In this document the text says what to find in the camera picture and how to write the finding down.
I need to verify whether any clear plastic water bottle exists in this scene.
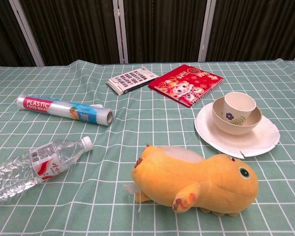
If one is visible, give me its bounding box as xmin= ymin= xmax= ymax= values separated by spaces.
xmin=0 ymin=136 xmax=93 ymax=205

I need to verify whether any yellow plush toy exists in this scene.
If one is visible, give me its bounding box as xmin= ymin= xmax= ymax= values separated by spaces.
xmin=123 ymin=144 xmax=259 ymax=217

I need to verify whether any beige bowl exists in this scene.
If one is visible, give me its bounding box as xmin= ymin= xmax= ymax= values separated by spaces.
xmin=212 ymin=96 xmax=263 ymax=135

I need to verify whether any white card pack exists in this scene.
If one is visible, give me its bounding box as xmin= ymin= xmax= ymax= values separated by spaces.
xmin=107 ymin=67 xmax=159 ymax=96

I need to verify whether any white cup with flower print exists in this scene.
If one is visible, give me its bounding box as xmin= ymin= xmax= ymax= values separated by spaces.
xmin=221 ymin=92 xmax=257 ymax=121

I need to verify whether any plastic food wrap roll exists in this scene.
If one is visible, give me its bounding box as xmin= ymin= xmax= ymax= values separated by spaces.
xmin=16 ymin=93 xmax=114 ymax=126

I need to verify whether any dark pleated curtain panel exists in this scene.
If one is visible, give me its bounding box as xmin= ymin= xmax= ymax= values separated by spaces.
xmin=122 ymin=0 xmax=207 ymax=64
xmin=0 ymin=0 xmax=36 ymax=71
xmin=19 ymin=0 xmax=121 ymax=67
xmin=206 ymin=0 xmax=295 ymax=62

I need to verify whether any green checked tablecloth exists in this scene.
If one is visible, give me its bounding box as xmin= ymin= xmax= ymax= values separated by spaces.
xmin=0 ymin=59 xmax=295 ymax=236

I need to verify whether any red spiral notebook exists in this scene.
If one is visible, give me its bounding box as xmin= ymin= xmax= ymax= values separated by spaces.
xmin=147 ymin=64 xmax=224 ymax=108

